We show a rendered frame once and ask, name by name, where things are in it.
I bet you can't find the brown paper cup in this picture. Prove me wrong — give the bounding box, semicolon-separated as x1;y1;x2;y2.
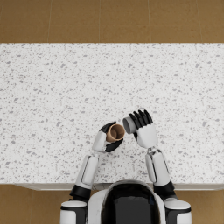
105;123;126;144

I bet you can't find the grey cup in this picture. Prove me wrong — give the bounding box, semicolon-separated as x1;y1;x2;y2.
122;115;138;135

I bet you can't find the dark round robot body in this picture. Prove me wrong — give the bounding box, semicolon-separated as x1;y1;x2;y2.
87;179;167;224

